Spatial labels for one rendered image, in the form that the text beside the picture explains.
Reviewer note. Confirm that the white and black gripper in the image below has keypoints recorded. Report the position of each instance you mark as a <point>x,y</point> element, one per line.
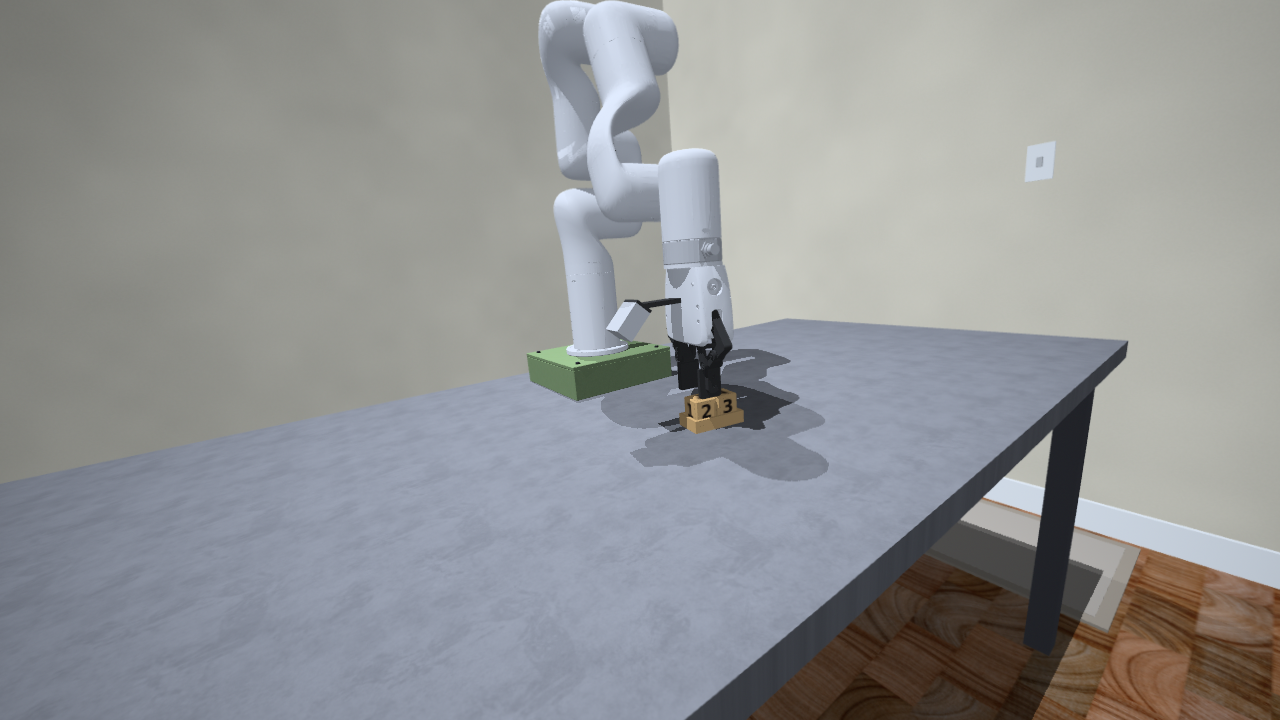
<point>705,312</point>

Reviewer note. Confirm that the tan wooden tray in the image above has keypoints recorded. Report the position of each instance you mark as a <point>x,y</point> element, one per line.
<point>711,423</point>

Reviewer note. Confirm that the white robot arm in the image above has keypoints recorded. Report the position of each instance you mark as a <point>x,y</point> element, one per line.
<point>682,191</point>

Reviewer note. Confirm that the tan wooden number cube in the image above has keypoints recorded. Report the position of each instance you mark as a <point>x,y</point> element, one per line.
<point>726,402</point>
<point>698,409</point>

